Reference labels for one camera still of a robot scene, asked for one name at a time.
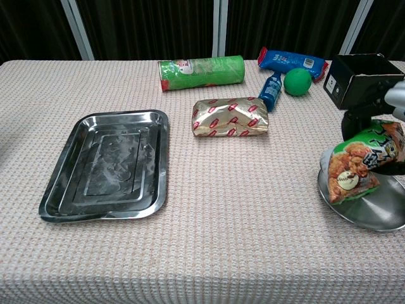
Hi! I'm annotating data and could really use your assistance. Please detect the dark pleated partition panel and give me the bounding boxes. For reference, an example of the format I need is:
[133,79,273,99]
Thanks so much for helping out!
[351,0,405,61]
[225,0,361,61]
[75,0,219,61]
[0,0,82,64]

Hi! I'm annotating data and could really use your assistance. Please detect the grey partition post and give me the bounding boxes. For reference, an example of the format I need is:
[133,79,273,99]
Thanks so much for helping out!
[59,0,95,61]
[212,0,228,58]
[340,0,374,54]

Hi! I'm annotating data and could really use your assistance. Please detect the blue spray bottle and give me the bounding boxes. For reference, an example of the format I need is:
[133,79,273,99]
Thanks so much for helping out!
[258,71,283,112]

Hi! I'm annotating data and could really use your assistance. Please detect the green chips can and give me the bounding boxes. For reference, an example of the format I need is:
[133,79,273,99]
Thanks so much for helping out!
[158,55,246,92]

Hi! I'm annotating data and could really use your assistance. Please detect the blue cookie packet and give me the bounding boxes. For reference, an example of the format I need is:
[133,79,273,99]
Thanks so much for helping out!
[256,46,330,84]

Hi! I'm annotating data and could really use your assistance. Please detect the pink woven tablecloth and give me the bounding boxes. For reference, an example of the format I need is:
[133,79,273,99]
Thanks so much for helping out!
[0,59,405,304]

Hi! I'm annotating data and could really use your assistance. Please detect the beige snack packet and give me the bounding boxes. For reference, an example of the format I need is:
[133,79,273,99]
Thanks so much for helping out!
[191,97,270,138]

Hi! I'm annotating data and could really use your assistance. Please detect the black open box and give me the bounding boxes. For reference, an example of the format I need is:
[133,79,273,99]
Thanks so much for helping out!
[323,53,405,111]

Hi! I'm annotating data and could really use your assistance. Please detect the green orange snack bag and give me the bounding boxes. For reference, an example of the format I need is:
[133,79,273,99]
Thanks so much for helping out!
[327,119,405,204]

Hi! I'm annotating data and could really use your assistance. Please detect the green ball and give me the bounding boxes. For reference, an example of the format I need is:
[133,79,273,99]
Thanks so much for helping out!
[283,68,313,96]

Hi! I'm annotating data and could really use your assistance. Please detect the rectangular metal tray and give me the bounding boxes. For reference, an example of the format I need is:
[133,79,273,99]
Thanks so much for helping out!
[38,109,170,223]

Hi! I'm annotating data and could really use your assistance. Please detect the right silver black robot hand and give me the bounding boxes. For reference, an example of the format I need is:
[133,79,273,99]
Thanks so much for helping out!
[340,80,405,175]

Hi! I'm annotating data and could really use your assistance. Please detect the round metal bowl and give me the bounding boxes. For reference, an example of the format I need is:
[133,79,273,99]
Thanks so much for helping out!
[317,148,405,233]

